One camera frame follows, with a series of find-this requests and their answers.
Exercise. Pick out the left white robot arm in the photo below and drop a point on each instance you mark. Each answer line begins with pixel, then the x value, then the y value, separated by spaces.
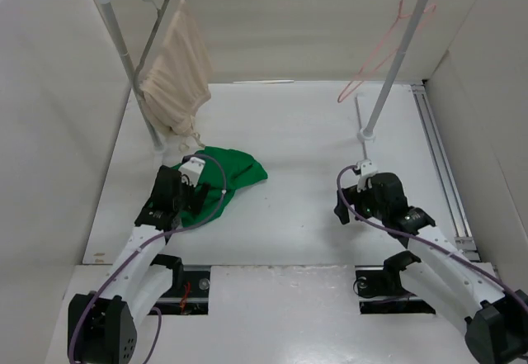
pixel 102 325

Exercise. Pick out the grey hanger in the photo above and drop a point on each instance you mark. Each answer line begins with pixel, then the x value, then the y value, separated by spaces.
pixel 160 12

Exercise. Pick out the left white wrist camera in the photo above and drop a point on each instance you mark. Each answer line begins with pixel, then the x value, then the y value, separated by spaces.
pixel 191 170

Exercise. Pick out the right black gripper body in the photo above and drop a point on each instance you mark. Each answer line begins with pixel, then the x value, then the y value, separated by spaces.
pixel 364 203

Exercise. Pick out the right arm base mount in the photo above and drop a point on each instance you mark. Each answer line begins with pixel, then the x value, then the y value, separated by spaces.
pixel 378 293

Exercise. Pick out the beige cloth on hanger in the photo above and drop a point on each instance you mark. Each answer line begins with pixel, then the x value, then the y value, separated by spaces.
pixel 177 84

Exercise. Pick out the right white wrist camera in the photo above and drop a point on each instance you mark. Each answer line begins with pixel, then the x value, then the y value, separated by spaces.
pixel 365 170

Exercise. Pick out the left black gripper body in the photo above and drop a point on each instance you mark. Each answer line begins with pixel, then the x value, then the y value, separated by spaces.
pixel 181 201

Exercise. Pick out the green t shirt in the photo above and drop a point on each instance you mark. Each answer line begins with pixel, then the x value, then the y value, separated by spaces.
pixel 241 170

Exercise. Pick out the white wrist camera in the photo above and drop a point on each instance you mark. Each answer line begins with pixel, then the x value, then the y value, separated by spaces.
pixel 365 170
pixel 191 170

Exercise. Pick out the aluminium rail right side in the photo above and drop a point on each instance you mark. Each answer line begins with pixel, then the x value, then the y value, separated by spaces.
pixel 464 238

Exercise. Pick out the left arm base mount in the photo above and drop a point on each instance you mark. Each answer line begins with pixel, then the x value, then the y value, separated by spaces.
pixel 189 294

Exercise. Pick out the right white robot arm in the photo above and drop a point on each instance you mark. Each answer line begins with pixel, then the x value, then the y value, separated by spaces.
pixel 491 316

